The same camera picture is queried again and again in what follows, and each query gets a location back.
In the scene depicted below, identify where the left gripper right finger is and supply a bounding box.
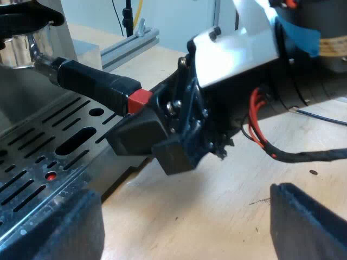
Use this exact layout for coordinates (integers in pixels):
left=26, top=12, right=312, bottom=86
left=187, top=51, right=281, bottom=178
left=270, top=183, right=347, bottom=260

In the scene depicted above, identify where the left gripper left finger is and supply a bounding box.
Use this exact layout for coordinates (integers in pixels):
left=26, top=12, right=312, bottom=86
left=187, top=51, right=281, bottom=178
left=0, top=188, right=106, bottom=260

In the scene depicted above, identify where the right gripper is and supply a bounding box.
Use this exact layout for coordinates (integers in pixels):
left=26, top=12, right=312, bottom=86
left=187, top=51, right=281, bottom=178
left=151, top=15, right=280, bottom=161

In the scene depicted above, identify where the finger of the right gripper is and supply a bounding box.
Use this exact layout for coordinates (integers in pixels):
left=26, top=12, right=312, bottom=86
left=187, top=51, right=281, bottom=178
left=105, top=109, right=174, bottom=157
left=151, top=137, right=207, bottom=177

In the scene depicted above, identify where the filter holder with red-ended handle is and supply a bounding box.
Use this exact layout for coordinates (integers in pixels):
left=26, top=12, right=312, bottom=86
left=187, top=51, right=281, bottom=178
left=0, top=25, right=153, bottom=116

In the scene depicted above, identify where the black tripod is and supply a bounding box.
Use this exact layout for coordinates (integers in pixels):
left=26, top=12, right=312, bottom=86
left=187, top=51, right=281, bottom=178
left=121, top=0, right=136, bottom=37

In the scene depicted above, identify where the steel espresso machine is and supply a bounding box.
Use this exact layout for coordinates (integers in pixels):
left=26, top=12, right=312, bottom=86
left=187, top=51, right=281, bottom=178
left=0, top=0, right=154, bottom=244

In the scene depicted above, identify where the red and black wire bundle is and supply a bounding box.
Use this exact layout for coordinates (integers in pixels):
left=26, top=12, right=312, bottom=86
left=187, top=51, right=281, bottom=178
left=240, top=86, right=347, bottom=164

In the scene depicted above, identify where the aluminium rail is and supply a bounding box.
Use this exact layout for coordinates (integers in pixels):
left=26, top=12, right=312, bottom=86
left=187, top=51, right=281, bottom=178
left=100, top=27, right=160, bottom=72

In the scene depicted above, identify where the blue and black cable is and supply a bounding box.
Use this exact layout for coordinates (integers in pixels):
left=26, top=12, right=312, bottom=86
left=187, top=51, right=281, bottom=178
left=291, top=107, right=347, bottom=126

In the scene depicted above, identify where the yellow cable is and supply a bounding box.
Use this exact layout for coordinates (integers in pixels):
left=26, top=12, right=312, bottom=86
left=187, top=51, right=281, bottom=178
left=134, top=0, right=144, bottom=27

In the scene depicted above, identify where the thin black cable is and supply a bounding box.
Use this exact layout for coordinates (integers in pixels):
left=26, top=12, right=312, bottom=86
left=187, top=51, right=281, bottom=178
left=112, top=0, right=125, bottom=36

